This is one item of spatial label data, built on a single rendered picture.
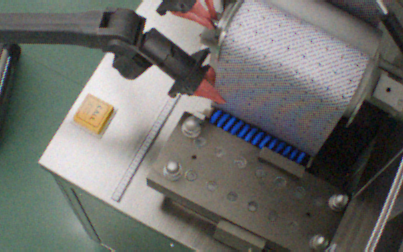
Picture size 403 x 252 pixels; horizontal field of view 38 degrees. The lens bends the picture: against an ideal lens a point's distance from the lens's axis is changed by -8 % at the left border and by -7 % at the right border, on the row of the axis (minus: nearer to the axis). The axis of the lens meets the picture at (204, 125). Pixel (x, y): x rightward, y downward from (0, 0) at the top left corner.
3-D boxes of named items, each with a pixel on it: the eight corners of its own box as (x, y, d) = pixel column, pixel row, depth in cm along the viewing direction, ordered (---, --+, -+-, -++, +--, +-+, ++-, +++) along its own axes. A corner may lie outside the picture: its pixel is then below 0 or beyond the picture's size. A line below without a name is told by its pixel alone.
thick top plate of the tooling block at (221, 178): (183, 121, 131) (184, 109, 126) (351, 206, 127) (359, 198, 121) (146, 185, 126) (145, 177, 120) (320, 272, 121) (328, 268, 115)
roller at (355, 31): (264, -5, 127) (272, -38, 116) (371, 49, 124) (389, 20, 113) (240, 36, 123) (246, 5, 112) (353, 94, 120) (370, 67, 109)
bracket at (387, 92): (378, 77, 104) (382, 71, 102) (406, 92, 103) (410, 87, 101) (369, 99, 102) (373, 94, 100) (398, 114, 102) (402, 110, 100)
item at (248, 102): (211, 105, 128) (219, 64, 111) (313, 157, 126) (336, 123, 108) (210, 107, 128) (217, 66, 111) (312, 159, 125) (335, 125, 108)
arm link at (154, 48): (142, 39, 112) (154, 19, 115) (124, 55, 117) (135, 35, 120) (171, 61, 114) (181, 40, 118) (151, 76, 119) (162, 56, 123)
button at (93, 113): (89, 96, 140) (88, 92, 138) (114, 110, 139) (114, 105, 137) (73, 121, 137) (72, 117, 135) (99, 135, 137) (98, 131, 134)
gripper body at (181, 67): (173, 100, 121) (144, 78, 119) (198, 59, 125) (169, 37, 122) (189, 95, 116) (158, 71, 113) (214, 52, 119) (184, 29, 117)
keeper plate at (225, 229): (216, 229, 129) (221, 217, 119) (258, 250, 128) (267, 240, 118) (211, 239, 128) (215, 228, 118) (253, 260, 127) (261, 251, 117)
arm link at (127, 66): (112, 41, 109) (122, 6, 113) (84, 68, 118) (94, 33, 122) (167, 68, 115) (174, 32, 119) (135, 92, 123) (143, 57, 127)
